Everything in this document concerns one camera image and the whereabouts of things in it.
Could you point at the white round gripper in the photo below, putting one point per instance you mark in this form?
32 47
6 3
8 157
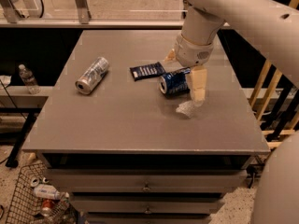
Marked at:
192 53

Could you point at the blue pepsi can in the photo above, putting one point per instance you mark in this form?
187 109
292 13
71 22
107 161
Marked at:
174 82

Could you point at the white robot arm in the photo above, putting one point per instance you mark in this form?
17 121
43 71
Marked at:
273 29

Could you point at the silver energy drink can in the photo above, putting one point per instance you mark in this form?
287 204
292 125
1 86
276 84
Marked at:
92 76

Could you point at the silver can in basket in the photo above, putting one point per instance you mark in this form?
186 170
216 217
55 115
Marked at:
34 182

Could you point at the red can in basket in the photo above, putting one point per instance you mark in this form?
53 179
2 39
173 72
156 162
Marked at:
46 207

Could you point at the dark blue snack packet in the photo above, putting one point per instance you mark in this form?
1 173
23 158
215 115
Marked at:
147 71

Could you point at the grey drawer cabinet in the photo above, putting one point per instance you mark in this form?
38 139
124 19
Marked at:
125 155

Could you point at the clear plastic water bottle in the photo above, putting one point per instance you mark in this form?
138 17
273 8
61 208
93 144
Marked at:
28 79

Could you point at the black side table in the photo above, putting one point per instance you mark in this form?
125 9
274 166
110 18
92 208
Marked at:
18 100

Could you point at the white bottle in basket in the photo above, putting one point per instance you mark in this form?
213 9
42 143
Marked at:
46 191

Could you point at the black wire basket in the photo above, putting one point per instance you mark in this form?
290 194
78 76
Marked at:
25 207

